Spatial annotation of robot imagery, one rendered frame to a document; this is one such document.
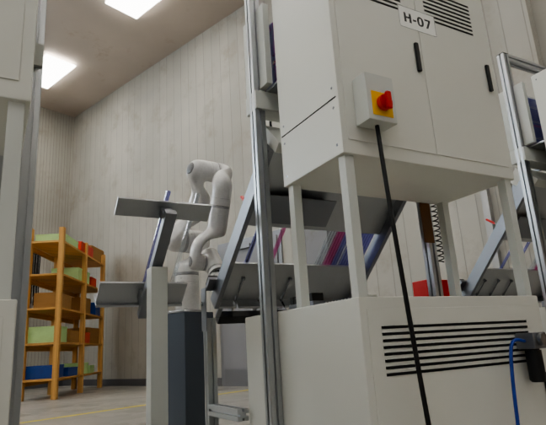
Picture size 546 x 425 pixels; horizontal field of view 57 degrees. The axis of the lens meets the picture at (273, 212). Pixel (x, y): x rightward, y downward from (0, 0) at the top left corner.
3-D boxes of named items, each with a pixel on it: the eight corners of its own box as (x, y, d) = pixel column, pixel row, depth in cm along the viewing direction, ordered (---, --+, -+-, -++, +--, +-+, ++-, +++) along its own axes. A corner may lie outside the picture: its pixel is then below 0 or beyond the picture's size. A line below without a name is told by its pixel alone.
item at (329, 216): (245, 230, 188) (241, 223, 192) (383, 239, 219) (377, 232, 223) (274, 151, 173) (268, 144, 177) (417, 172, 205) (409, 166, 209)
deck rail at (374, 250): (350, 306, 236) (344, 298, 241) (353, 306, 237) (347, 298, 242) (417, 173, 205) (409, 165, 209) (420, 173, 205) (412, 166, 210)
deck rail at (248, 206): (214, 309, 204) (210, 298, 209) (218, 309, 205) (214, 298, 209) (269, 150, 172) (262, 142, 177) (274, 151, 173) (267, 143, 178)
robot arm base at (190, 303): (159, 314, 249) (159, 277, 254) (190, 314, 263) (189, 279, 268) (184, 311, 237) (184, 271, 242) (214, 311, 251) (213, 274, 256)
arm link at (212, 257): (208, 262, 226) (227, 264, 231) (200, 245, 236) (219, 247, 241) (203, 277, 230) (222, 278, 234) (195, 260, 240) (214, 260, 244)
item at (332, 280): (217, 302, 206) (215, 297, 209) (348, 300, 238) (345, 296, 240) (230, 265, 198) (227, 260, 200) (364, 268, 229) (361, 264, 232)
